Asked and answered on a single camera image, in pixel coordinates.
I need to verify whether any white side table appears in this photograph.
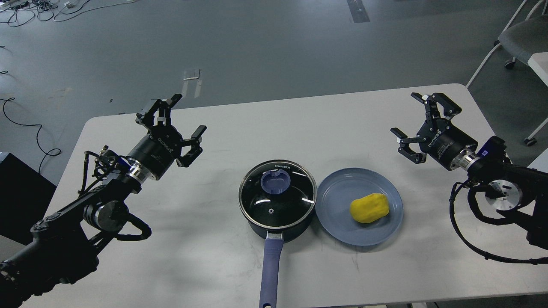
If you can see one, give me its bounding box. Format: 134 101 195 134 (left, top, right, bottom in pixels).
527 52 548 86

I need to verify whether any glass pot lid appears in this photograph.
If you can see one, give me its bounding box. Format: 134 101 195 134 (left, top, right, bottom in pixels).
238 160 317 230

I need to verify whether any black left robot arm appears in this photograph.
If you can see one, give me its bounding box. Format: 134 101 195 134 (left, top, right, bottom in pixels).
1 93 207 308

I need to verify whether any black box at left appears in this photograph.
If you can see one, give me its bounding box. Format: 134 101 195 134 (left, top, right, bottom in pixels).
0 152 57 245

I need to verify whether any black saucepan with blue handle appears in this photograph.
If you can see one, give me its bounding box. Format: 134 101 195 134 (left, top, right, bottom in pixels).
238 160 318 308

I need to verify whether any blue plate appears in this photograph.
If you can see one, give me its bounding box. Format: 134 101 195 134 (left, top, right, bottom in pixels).
316 168 404 247

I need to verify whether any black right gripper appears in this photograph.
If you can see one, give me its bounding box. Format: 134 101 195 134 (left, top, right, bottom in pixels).
390 93 478 170

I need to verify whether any cable bundle on floor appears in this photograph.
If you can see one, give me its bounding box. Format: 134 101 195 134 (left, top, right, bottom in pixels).
0 0 137 28

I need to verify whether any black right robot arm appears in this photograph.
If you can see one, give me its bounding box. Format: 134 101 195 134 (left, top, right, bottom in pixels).
391 93 548 265

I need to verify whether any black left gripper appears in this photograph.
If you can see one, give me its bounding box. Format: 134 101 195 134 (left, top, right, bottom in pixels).
128 94 207 180

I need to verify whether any black floor cable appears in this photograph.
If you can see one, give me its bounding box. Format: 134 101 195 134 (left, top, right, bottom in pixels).
0 97 62 174

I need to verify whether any yellow potato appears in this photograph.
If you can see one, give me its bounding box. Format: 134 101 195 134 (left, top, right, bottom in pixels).
349 193 390 223

